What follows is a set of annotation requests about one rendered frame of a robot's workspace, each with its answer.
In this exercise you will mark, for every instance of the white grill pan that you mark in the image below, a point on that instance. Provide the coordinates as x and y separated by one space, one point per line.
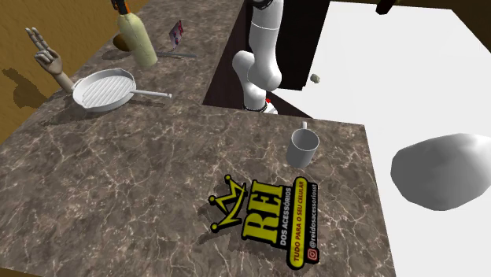
102 91

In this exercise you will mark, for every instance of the grey mug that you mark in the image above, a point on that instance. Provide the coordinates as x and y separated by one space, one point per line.
301 153

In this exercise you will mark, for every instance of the yellow and black crown sign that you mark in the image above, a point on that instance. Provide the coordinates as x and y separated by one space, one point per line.
264 222

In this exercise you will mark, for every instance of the brown round object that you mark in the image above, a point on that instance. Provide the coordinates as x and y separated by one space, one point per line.
120 43

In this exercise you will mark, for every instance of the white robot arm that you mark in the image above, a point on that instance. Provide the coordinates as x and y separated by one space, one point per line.
264 42

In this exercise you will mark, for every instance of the large white rounded lump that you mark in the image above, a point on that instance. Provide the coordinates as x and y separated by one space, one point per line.
441 172

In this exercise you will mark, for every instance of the dark robot stand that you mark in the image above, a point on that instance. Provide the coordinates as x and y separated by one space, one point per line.
303 46

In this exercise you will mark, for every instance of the wooden hand figure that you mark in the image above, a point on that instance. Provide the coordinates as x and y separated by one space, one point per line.
50 61

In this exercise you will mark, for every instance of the small grey-green lump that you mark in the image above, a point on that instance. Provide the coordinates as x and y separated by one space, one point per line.
315 78

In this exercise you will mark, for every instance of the red white blue packet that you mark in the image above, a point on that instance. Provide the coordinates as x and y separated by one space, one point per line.
176 34

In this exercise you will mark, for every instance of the cream bottle with black top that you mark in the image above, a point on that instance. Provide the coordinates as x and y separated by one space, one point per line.
139 40

